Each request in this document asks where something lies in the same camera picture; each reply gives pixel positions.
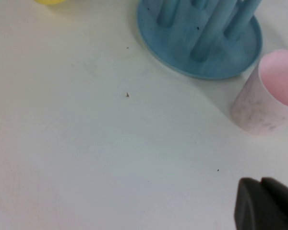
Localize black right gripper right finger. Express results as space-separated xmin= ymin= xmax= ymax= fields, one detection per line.
xmin=261 ymin=177 xmax=288 ymax=230

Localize pink plastic cup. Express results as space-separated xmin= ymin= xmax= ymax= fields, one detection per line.
xmin=231 ymin=49 xmax=288 ymax=136

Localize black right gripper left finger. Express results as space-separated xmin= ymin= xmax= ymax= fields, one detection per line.
xmin=234 ymin=177 xmax=288 ymax=230

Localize yellow plastic cup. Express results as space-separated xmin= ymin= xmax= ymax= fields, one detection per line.
xmin=33 ymin=0 xmax=67 ymax=5

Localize blue cup stand white caps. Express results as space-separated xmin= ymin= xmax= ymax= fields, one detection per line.
xmin=136 ymin=0 xmax=264 ymax=80

